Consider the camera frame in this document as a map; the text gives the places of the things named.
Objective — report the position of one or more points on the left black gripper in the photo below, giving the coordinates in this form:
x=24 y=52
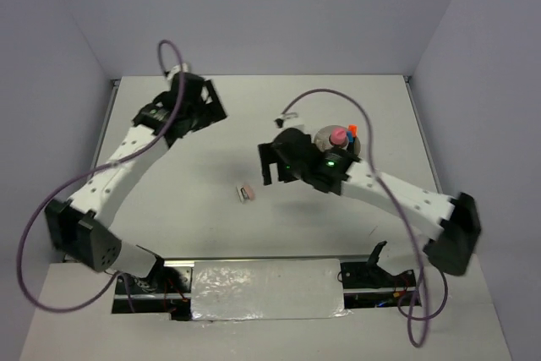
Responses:
x=214 y=111

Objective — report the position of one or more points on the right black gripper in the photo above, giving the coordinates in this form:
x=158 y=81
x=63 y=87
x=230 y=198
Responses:
x=269 y=155

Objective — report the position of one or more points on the pink glue bottle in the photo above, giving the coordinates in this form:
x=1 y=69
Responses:
x=338 y=137

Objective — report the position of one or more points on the orange black highlighter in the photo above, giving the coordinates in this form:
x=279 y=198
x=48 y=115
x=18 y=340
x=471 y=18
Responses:
x=353 y=129

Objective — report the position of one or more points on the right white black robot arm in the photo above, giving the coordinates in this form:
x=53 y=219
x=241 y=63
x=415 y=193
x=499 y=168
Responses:
x=330 y=163

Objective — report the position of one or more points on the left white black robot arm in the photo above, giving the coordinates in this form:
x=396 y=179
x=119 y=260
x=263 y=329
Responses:
x=80 y=225

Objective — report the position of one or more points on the pink eraser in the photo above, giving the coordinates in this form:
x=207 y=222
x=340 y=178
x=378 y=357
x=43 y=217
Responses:
x=249 y=192

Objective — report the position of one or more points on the white small eraser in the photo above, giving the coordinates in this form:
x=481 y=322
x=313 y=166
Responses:
x=241 y=193

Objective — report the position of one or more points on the white round divided container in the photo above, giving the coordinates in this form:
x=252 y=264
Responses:
x=321 y=140

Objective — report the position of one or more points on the silver foil sheet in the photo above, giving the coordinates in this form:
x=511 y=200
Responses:
x=266 y=290

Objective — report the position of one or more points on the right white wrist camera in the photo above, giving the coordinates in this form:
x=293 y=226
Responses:
x=289 y=120

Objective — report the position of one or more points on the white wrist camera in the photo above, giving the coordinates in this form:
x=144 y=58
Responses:
x=184 y=67
x=289 y=120

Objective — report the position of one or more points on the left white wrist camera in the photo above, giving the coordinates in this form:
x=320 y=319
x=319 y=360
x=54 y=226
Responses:
x=184 y=67

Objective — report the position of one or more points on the black mounting rail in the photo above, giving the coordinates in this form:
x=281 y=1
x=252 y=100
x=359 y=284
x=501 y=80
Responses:
x=364 y=285

